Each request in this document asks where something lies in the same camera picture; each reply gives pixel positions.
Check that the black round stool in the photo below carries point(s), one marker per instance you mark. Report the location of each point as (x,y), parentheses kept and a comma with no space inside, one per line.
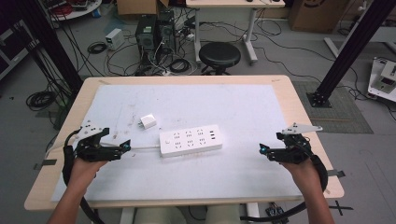
(219,54)

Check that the black tape cross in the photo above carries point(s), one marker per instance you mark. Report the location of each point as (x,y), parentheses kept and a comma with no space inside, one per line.
(341,207)

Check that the black metal post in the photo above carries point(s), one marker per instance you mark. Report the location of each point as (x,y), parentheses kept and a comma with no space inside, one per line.
(51,43)
(351,49)

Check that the large cardboard box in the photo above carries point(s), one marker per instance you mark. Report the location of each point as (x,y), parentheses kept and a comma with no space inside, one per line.
(316,15)

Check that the wooden table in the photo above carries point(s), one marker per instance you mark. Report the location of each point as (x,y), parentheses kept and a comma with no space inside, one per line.
(285,93)

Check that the white desk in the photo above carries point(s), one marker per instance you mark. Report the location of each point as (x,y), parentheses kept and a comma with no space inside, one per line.
(236,3)

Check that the person's left hand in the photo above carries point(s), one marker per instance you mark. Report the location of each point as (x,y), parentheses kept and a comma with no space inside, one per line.
(84,171)

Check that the grey floor mat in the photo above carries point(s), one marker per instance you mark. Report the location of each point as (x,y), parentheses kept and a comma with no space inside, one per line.
(339,115)

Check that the white charger plug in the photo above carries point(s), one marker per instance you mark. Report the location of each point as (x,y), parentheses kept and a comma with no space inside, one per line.
(148,121)

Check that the white power supply box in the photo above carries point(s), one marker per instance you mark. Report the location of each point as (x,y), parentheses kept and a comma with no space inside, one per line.
(114,39)

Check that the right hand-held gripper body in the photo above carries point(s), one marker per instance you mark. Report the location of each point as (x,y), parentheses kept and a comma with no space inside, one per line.
(294,152)

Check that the black computer tower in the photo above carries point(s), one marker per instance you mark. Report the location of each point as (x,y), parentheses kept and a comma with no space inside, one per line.
(146,35)
(166,31)

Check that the white table mat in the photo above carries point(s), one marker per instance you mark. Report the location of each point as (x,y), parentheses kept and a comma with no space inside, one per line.
(202,105)

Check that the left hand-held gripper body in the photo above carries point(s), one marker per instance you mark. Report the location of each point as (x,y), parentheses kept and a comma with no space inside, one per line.
(91,151)

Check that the person's right hand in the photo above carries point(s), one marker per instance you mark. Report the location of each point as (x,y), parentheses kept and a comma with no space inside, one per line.
(303,175)

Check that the grey tape strip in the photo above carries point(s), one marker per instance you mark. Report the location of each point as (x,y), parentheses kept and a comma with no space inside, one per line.
(45,163)
(336,173)

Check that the round white table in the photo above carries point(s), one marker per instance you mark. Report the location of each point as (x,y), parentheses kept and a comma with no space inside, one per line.
(76,9)

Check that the white power strip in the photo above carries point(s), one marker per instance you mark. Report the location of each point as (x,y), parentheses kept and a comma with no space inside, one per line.
(190,140)

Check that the white device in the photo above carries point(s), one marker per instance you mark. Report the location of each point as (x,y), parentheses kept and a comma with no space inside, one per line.
(384,79)

